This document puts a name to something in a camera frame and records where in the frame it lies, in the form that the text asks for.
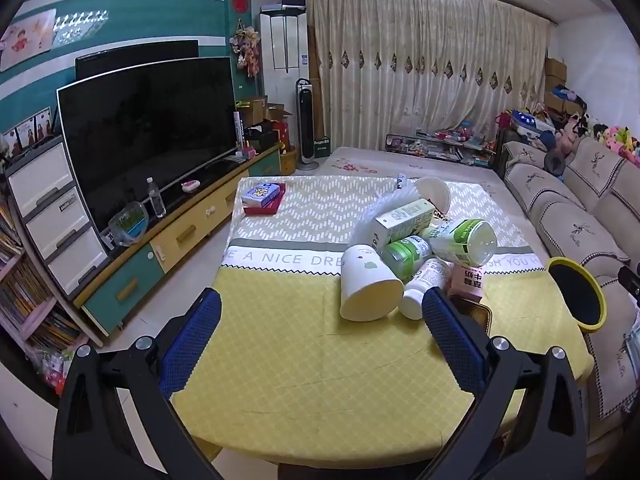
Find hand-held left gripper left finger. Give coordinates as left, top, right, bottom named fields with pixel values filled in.
left=52, top=287, right=223, bottom=480

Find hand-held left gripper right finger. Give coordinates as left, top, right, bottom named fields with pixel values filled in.
left=421, top=287, right=588, bottom=480

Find brown box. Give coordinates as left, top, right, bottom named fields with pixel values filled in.
left=449, top=294, right=495, bottom=333

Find black bin with yellow rim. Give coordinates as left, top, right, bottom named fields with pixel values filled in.
left=546, top=256, right=607, bottom=333

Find pink carton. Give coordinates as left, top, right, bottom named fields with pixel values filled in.
left=446, top=262, right=487, bottom=303

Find white pill bottle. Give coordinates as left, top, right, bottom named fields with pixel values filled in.
left=400, top=257, right=453, bottom=321

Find small green bottle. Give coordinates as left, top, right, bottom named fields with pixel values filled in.
left=382, top=236, right=433, bottom=281

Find large green label jar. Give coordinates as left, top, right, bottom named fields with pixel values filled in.
left=422, top=218, right=498, bottom=267

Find cream paper cup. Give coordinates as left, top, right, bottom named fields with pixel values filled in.
left=339, top=244, right=405, bottom=322

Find green and white carton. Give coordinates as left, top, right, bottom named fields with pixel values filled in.
left=372, top=198, right=436, bottom=259

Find white paper bowl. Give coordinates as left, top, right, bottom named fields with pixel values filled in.
left=414, top=176, right=452, bottom=213

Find beige sofa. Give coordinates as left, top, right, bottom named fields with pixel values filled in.
left=500, top=135, right=640, bottom=446

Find green and yellow TV cabinet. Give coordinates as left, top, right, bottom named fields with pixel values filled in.
left=74, top=142, right=283, bottom=336

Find yellow and grey tablecloth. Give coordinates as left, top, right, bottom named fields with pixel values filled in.
left=170, top=175, right=596, bottom=453

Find glass bowl with green plants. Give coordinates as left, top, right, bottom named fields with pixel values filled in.
left=107, top=201, right=150, bottom=247

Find clear water bottle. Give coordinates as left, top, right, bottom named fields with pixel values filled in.
left=146, top=177, right=167, bottom=219

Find pile of plush toys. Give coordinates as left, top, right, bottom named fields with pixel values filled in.
left=550, top=110, right=640, bottom=168

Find red tray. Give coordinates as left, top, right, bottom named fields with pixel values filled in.
left=241, top=182, right=287, bottom=217

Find blue card box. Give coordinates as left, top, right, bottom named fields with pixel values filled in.
left=241, top=183, right=281, bottom=207

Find bookshelf with books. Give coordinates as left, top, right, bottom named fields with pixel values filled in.
left=0, top=195, right=88, bottom=361

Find blue star-print bag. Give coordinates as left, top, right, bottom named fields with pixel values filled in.
left=510, top=109, right=556, bottom=148

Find white drawer unit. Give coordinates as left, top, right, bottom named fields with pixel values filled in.
left=5, top=135, right=112, bottom=301

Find cluttered glass coffee table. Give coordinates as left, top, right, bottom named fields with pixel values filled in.
left=385, top=127, right=501, bottom=166

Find large curved television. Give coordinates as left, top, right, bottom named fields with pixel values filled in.
left=56, top=56, right=240, bottom=233

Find stack of cardboard boxes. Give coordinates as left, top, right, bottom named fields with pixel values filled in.
left=544, top=57, right=568, bottom=111

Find red box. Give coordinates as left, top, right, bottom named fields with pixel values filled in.
left=272, top=115, right=293, bottom=153

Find grey tower fan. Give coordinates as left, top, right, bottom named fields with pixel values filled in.
left=295, top=78, right=321, bottom=171

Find open cardboard boxes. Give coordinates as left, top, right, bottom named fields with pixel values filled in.
left=250, top=96, right=295, bottom=122

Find row of photo prints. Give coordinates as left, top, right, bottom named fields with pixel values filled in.
left=0, top=106, right=55, bottom=158

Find beige embroidered curtain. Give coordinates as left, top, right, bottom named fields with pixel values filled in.
left=300, top=0, right=551, bottom=153

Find white standing air conditioner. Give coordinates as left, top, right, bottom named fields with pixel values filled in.
left=259, top=4, right=311, bottom=166

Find hanging flower decoration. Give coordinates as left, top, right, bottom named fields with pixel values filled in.
left=229, top=19, right=263, bottom=78

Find black wall television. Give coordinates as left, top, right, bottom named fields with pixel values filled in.
left=75, top=40, right=200, bottom=81

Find mirrored wall decoration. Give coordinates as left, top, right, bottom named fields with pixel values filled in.
left=52, top=10, right=110, bottom=47

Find wall poster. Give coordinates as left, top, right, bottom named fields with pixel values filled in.
left=0, top=8, right=57, bottom=72

